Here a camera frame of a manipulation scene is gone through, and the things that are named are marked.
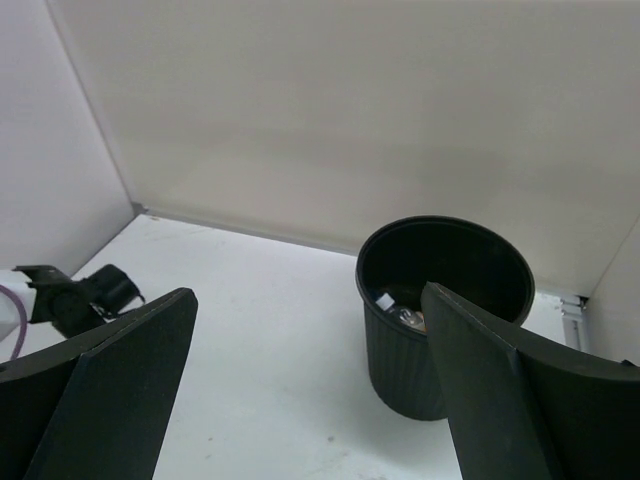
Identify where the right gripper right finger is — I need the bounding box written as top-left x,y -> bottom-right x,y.
421,283 -> 639,479

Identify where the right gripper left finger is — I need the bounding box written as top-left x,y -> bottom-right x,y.
1,288 -> 198,479

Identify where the clear plastic bottle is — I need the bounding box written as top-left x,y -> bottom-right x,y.
375,293 -> 416,330

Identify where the black plastic bin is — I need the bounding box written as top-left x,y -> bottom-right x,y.
355,215 -> 536,421

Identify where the orange plastic bottle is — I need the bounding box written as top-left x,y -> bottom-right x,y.
411,311 -> 427,334

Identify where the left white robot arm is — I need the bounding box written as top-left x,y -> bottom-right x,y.
1,264 -> 144,345

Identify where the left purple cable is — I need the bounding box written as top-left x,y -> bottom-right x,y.
0,287 -> 29,362

